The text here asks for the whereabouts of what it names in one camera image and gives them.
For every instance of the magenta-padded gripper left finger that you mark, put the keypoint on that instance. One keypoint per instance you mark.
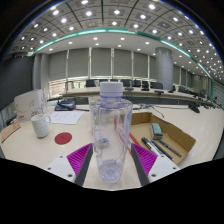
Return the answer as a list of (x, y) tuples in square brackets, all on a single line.
[(79, 160)]

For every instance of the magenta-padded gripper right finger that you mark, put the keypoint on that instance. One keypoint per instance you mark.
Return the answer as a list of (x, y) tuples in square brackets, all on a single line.
[(145, 160)]

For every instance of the clear plastic water bottle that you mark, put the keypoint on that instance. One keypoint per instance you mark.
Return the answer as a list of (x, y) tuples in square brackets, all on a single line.
[(111, 133)]

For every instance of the black marker pen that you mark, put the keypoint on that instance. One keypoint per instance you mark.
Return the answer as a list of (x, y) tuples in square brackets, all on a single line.
[(148, 145), (163, 151), (170, 148)]

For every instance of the flat round red coaster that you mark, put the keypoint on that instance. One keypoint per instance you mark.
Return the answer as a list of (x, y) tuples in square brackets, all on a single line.
[(63, 138)]

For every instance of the grey-green whiteboard eraser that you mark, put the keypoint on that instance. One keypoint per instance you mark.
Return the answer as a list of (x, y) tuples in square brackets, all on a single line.
[(156, 130)]

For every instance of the open brown cardboard box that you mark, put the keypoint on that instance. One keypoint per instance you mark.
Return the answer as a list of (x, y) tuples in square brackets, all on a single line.
[(176, 135)]

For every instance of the printed white paper sheet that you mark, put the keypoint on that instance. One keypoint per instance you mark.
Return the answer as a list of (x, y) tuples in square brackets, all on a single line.
[(66, 117)]

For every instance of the white ceramic mug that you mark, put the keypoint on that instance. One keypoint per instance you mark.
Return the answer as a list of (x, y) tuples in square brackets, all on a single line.
[(40, 126)]

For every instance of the black desk phone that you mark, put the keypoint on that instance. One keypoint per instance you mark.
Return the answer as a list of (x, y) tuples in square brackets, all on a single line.
[(65, 106)]

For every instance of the long curved conference desk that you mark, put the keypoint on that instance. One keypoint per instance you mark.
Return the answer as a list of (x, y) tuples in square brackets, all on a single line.
[(150, 96)]

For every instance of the desk microphones group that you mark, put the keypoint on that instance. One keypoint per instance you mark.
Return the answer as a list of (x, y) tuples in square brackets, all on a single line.
[(158, 92)]

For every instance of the black desktop microphone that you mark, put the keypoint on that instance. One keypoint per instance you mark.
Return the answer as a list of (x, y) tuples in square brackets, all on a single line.
[(194, 107)]

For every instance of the white paper ream carton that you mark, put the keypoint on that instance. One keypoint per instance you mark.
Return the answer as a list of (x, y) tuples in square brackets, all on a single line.
[(29, 105)]

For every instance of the flat brown cardboard piece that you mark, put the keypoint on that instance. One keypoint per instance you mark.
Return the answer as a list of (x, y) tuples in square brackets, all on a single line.
[(9, 131)]

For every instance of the black office chairs group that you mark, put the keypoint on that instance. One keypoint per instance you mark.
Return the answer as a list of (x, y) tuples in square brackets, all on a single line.
[(90, 83)]

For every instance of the ceiling lights group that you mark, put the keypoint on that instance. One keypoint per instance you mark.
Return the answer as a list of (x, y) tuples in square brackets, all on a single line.
[(88, 13)]

